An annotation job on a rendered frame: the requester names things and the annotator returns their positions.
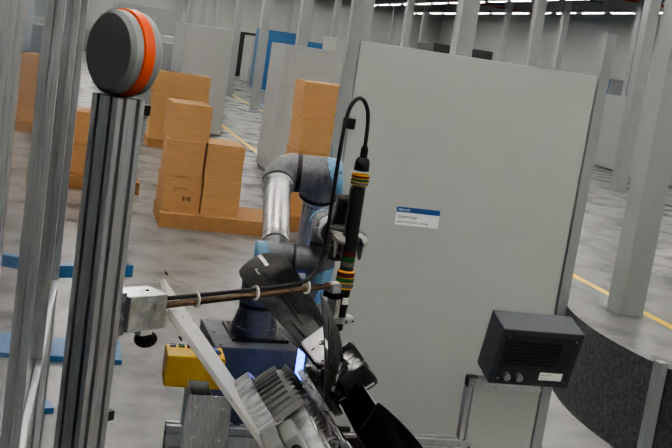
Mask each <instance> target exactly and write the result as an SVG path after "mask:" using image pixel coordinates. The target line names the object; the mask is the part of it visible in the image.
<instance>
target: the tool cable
mask: <svg viewBox="0 0 672 448"><path fill-rule="evenodd" d="M359 100H361V101H362V102H363V104H364V106H365V110H366V127H365V136H364V143H363V146H367V143H368V136H369V127H370V110H369V105H368V103H367V101H366V99H365V98H363V97H361V96H358V97H356V98H354V99H353V100H352V102H351V103H350V105H349V107H348V109H347V111H346V114H345V118H344V122H343V126H342V131H341V136H340V142H339V148H338V154H337V160H336V166H335V173H334V179H333V186H332V193H331V199H330V206H329V212H328V218H327V224H326V231H325V236H324V242H323V247H322V251H321V255H320V259H319V262H318V264H317V267H316V269H315V270H314V272H313V273H312V274H311V275H310V276H309V277H307V278H305V279H303V280H300V281H297V282H292V283H286V284H279V285H271V286H263V287H258V286H257V285H254V286H253V287H252V288H243V289H233V290H223V291H213V292H203V293H199V292H194V293H193V294H183V295H173V296H168V299H167V300H168V301H169V300H178V299H188V298H191V299H194V298H195V299H197V304H196V305H192V306H193V307H194V308H197V307H199V305H200V302H201V297H207V296H217V295H227V294H236V293H246V292H256V298H252V300H257V299H258V298H259V295H260V291H264V290H272V289H280V288H287V287H293V286H297V285H301V284H302V286H307V288H308V291H307V292H303V293H304V294H308V293H309V292H310V290H311V283H310V280H311V279H313V278H314V277H315V276H316V274H317V273H318V271H319V270H320V267H321V265H322V262H323V259H324V255H325V251H326V247H327V242H328V237H329V231H330V225H331V218H332V212H333V206H334V199H335V193H336V186H337V180H338V173H339V167H340V160H341V154H342V148H343V142H344V137H345V132H346V127H347V122H348V118H349V115H350V112H351V110H352V108H353V106H354V104H355V103H356V102H357V101H359Z"/></svg>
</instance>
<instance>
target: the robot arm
mask: <svg viewBox="0 0 672 448"><path fill-rule="evenodd" d="M336 160H337V158H331V157H329V156H328V157H323V156H314V155H305V154H298V153H289V154H285V155H282V156H280V157H278V158H276V159H275V160H274V161H273V162H271V163H270V164H269V166H268V167H267V168H266V170H265V171H264V173H263V176H262V181H261V189H262V191H263V193H264V207H263V225H262V241H256V242H255V247H254V255H253V257H255V256H257V255H259V254H263V253H268V252H277V253H282V254H283V255H284V256H286V257H287V259H288V260H289V261H290V263H291V264H292V265H293V267H294V268H295V270H296V271H297V273H298V274H299V275H300V277H301V279H302V280H303V279H305V278H307V277H309V276H310V275H311V274H312V273H313V272H314V270H315V269H316V267H317V264H318V262H319V259H320V255H321V251H322V247H323V242H324V236H325V231H326V224H327V218H328V212H329V206H330V199H331V193H332V186H333V179H334V173H335V166H336ZM292 192H298V193H299V197H300V199H301V200H302V201H303V203H302V210H301V216H300V222H299V228H298V234H297V240H296V244H289V222H290V194H291V193H292ZM337 197H338V198H337ZM348 198H349V195H346V194H343V163H342V161H341V160H340V167H339V173H338V180H337V186H336V193H335V199H334V204H335V202H336V199H337V202H336V206H335V209H334V212H332V218H331V225H330V231H329V237H328V242H327V247H326V251H325V255H324V259H323V262H322V265H321V267H320V270H319V271H318V273H317V274H316V276H315V277H314V278H313V279H311V280H310V283H311V285H318V284H325V282H329V281H332V278H333V273H334V268H335V261H341V258H340V253H341V246H342V244H343V245H345V244H346V237H344V235H343V232H344V225H345V218H346V211H347V205H348ZM366 245H367V235H366V234H365V233H363V232H361V231H359V235H358V242H357V248H356V250H357V259H358V260H361V258H362V254H363V250H364V247H365V246H366ZM320 292H321V293H322V295H323V292H324V290H318V291H310V293H311V295H312V297H313V299H314V300H315V302H316V304H317V305H318V304H319V303H320V302H321V298H320ZM277 330H278V326H277V321H276V318H275V317H274V316H273V315H272V314H271V313H270V312H269V310H268V309H267V308H266V307H265V306H264V305H263V304H262V302H261V301H260V300H259V299H257V300H252V298H251V299H243V300H240V301H239V307H238V310H237V312H236V314H235V316H234V318H233V320H232V323H231V331H232V332H233V333H235V334H237V335H240V336H243V337H247V338H255V339H267V338H272V337H275V336H276V335H277Z"/></svg>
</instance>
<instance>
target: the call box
mask: <svg viewBox="0 0 672 448"><path fill-rule="evenodd" d="M218 349H219V354H217V355H218V356H219V358H220V359H221V361H222V362H223V363H224V365H225V362H226V360H225V357H224V354H223V351H222V348H218ZM162 378H163V385H164V386H168V387H184V388H188V380H202V381H208V383H209V387H210V389H217V390H220V389H219V387H218V386H217V385H216V383H215V382H214V380H213V379H212V378H211V376H210V375H209V373H208V372H207V370H206V369H205V368H204V366H203V365H202V363H201V362H200V360H199V359H198V358H197V356H196V355H195V353H194V352H193V351H192V349H191V348H187V345H185V348H179V346H178V345H177V346H176V347H170V344H166V345H165V351H164V359H163V367H162Z"/></svg>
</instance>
